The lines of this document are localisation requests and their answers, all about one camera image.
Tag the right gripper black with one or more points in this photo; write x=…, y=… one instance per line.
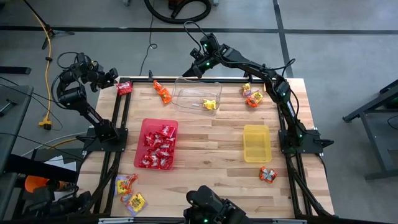
x=209, y=63

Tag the clear plastic bin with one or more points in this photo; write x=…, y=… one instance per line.
x=192, y=93

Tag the black flat bar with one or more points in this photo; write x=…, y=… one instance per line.
x=14, y=70

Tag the black tripod stand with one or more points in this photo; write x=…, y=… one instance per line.
x=46, y=29

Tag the grey side table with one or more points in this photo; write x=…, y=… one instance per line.
x=12, y=124

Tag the yellow plastic bin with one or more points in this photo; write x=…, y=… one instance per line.
x=257, y=144

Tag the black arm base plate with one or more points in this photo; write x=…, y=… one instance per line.
x=312, y=147
x=119, y=144

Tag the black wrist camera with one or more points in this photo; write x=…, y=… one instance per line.
x=196, y=53

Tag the black equipment pile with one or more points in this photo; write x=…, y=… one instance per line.
x=62, y=203

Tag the black low camera mount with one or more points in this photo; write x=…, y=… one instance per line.
x=211, y=205

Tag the white paper sheets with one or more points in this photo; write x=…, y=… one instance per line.
x=62, y=163

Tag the red Skittles candy pack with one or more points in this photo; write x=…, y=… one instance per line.
x=163, y=153
x=152, y=152
x=168, y=145
x=167, y=130
x=157, y=142
x=166, y=162
x=148, y=139
x=144, y=161
x=154, y=162
x=124, y=88

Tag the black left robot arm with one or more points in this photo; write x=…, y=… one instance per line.
x=71, y=96

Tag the pink plastic bin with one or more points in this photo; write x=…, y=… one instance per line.
x=146, y=126

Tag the yellow Sour Patch candy pack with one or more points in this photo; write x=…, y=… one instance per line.
x=265, y=87
x=136, y=203
x=210, y=104
x=257, y=97
x=122, y=186
x=246, y=88

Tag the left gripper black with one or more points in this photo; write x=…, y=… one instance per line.
x=100, y=81

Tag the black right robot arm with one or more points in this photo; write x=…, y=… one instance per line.
x=248, y=67

